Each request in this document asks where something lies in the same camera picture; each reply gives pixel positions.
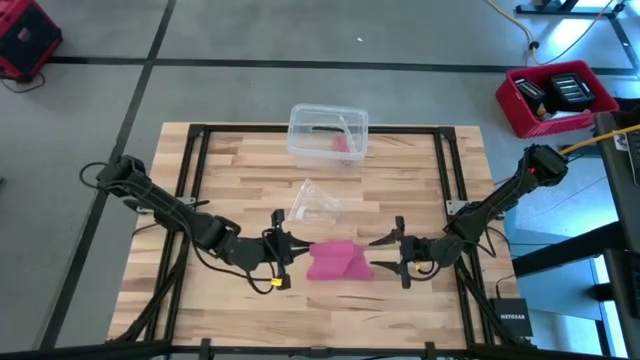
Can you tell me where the black Netgear network switch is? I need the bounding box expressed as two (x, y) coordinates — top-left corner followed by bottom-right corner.
(488, 297), (535, 339)

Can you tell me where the black aluminium table frame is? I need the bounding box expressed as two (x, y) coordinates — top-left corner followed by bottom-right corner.
(143, 123), (499, 349)

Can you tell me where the thin black floor cable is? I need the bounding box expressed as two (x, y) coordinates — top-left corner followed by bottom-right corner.
(0, 71), (47, 95)

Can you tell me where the black cable with yellow tag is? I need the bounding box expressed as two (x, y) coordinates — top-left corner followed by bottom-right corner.
(189, 234), (281, 296)
(410, 257), (444, 282)

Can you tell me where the small black device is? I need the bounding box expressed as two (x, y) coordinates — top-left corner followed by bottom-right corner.
(513, 78), (547, 114)

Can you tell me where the red and black case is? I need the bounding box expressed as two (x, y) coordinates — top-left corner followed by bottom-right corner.
(0, 0), (64, 83)

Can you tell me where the yellow extension cord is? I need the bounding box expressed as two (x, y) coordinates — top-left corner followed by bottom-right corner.
(483, 0), (617, 66)

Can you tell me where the clear plastic container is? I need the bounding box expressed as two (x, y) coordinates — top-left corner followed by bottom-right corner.
(286, 103), (370, 171)

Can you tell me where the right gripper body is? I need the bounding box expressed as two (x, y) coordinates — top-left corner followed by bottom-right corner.
(393, 215), (444, 291)

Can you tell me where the red plastic crate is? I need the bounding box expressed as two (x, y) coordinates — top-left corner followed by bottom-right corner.
(494, 59), (621, 140)

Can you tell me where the yellow hanging cable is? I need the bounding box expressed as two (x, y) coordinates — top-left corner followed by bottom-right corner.
(558, 123), (640, 156)

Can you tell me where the pink elastic bandage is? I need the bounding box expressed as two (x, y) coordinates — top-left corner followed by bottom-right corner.
(305, 239), (375, 282)

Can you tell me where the black floor stand base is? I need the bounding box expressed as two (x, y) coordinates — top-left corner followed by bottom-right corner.
(514, 0), (640, 79)

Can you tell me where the black cable bundle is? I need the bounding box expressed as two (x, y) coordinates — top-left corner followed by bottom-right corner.
(107, 219), (196, 346)

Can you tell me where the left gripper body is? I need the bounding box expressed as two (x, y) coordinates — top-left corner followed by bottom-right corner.
(258, 208), (300, 292)

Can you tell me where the large black ribbed device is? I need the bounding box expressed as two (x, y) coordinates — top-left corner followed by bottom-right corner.
(547, 73), (596, 112)

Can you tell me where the black overhead rig beam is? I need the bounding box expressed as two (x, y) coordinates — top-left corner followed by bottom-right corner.
(0, 339), (640, 360)

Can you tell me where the white paper sheet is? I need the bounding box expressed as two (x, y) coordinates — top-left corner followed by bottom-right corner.
(549, 110), (594, 121)

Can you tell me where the clear plastic wrapper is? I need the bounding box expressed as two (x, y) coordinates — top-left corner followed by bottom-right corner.
(287, 178), (344, 226)

